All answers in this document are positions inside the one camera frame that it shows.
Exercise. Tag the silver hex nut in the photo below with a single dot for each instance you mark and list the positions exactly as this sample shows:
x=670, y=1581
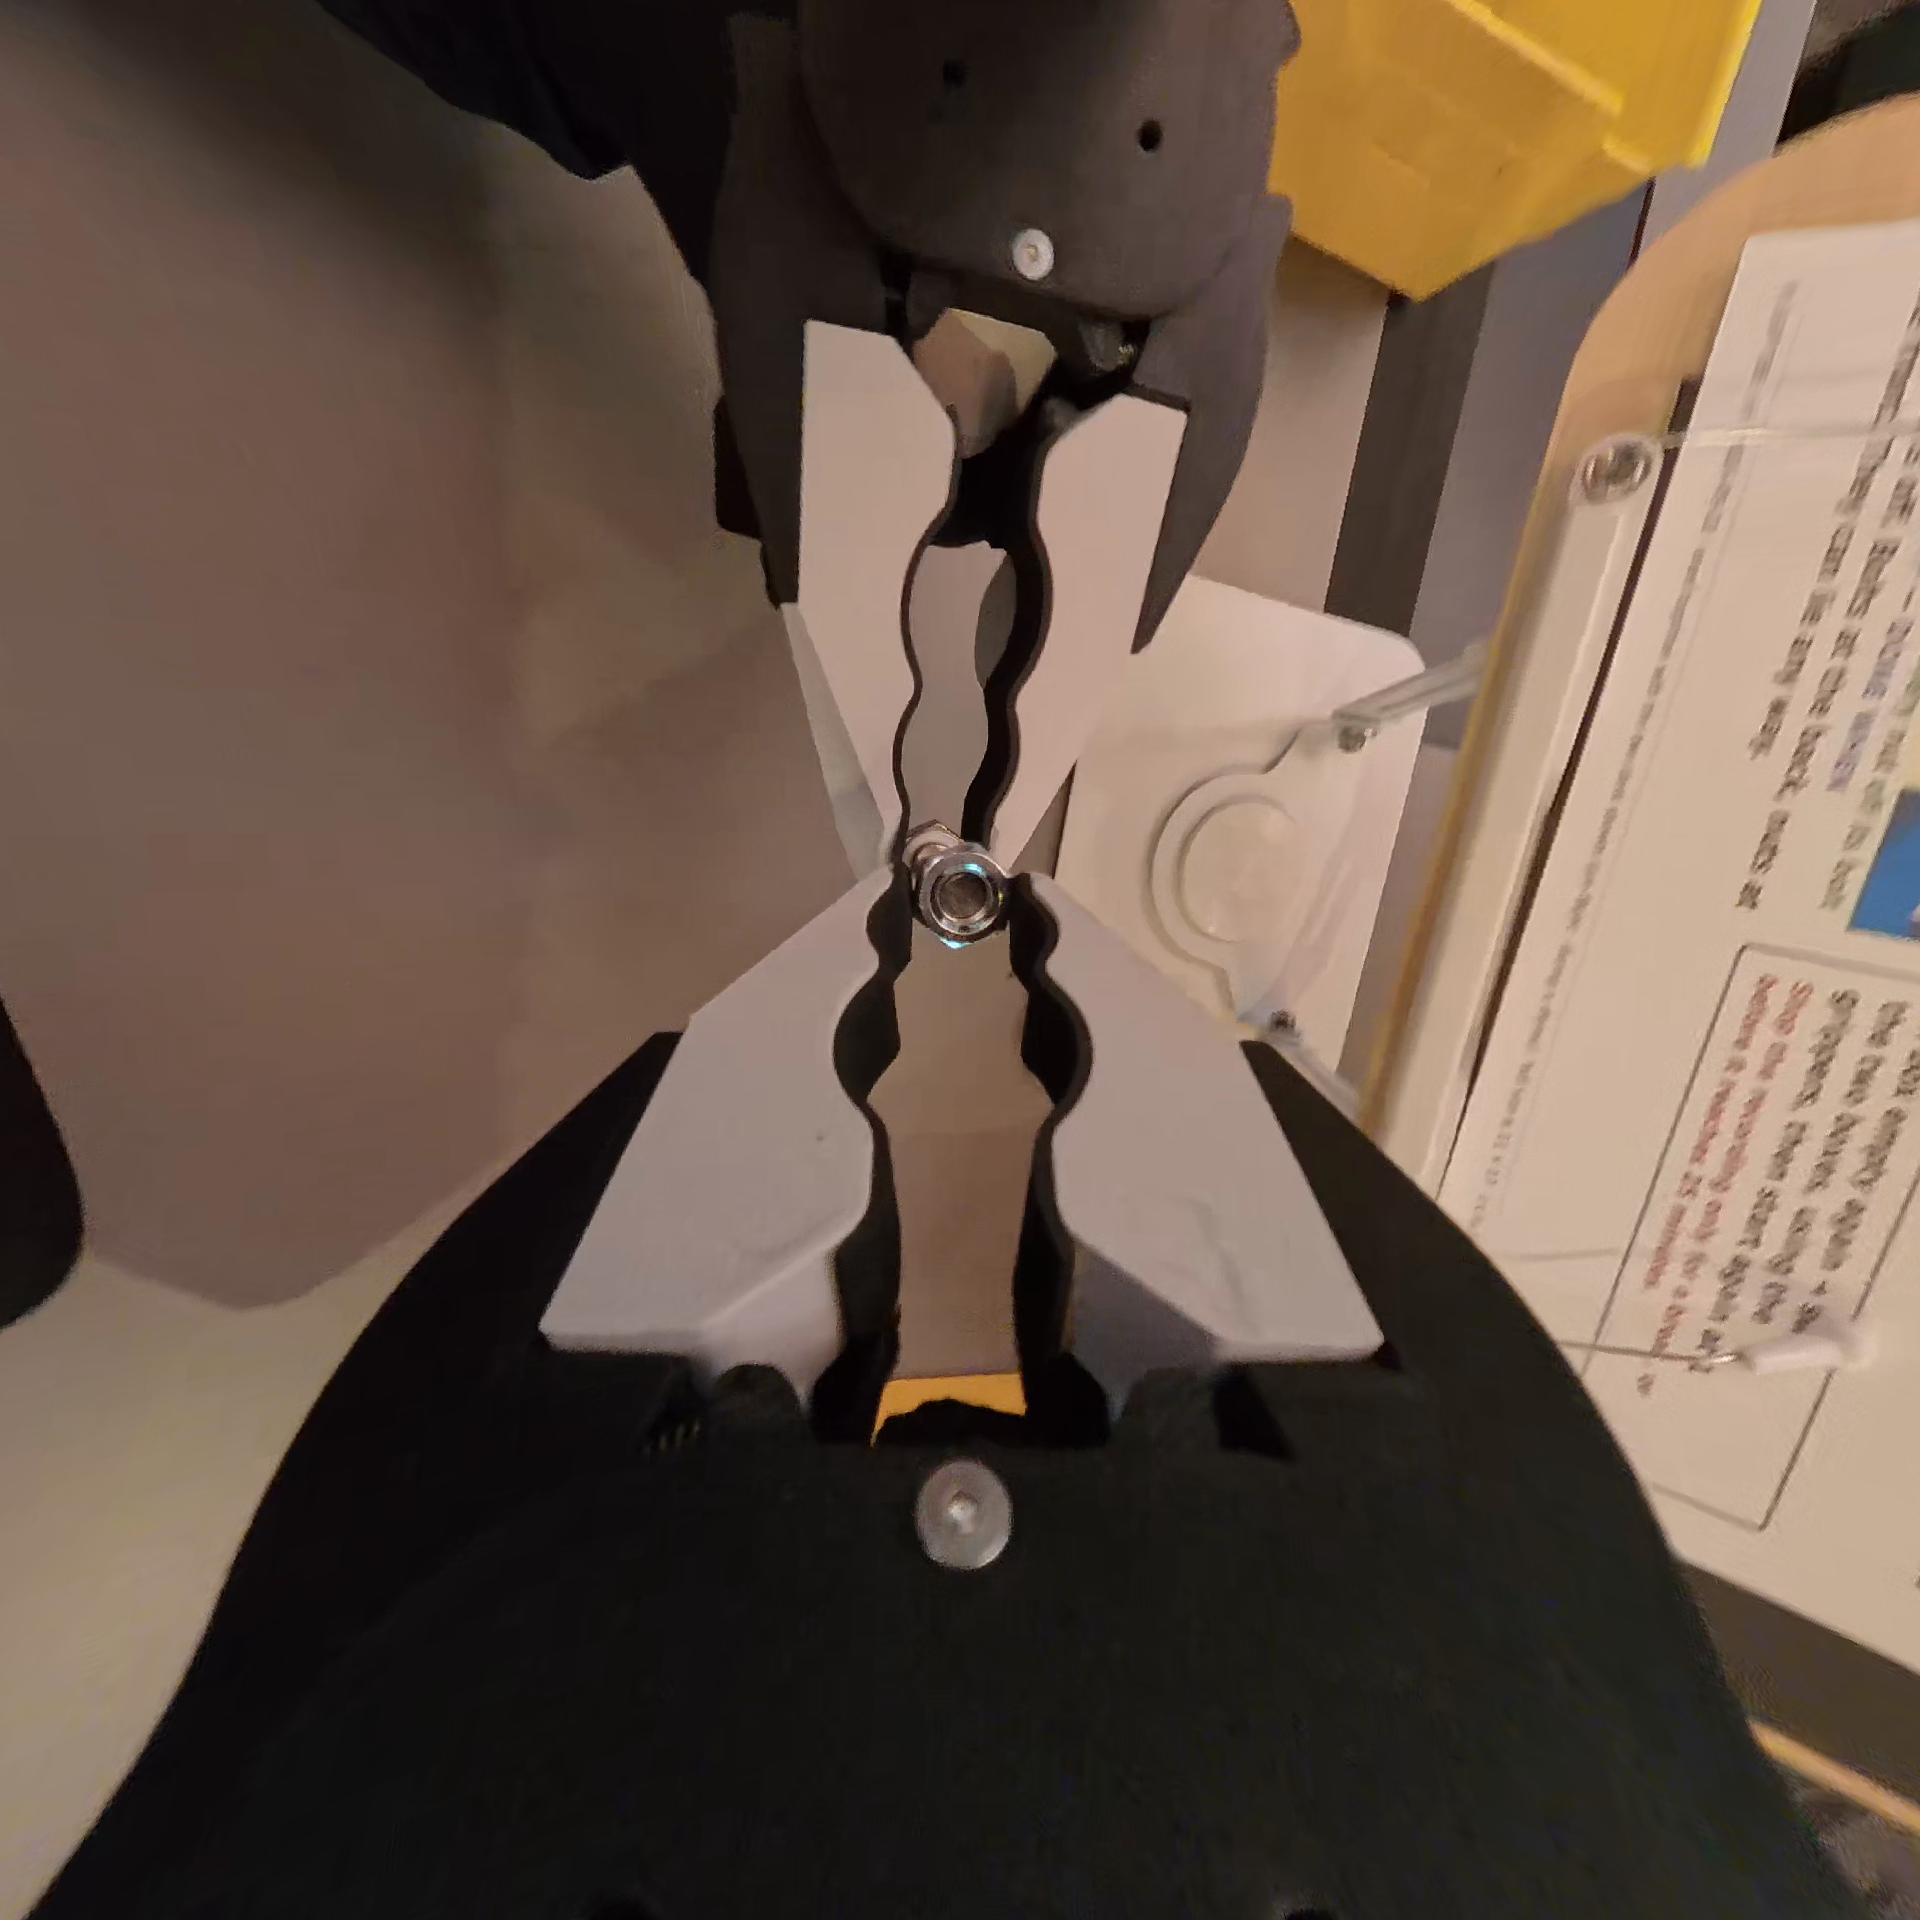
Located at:
x=918, y=887

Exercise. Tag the instruction sheet on stand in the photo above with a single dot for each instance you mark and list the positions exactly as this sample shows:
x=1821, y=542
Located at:
x=1665, y=285

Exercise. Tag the silver hex bolt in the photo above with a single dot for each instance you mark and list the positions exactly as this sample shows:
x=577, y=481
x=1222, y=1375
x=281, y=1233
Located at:
x=926, y=837

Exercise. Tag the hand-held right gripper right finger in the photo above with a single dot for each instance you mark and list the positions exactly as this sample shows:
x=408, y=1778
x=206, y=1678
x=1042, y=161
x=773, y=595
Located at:
x=1214, y=1200

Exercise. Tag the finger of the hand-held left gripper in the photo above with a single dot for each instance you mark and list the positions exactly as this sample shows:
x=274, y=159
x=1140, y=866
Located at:
x=854, y=494
x=1102, y=541

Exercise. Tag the printed instruction sheet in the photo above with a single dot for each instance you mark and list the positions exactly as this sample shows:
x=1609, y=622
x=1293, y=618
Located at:
x=1680, y=901

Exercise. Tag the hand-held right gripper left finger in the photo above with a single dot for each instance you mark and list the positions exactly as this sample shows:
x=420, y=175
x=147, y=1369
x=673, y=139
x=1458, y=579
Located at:
x=704, y=1185

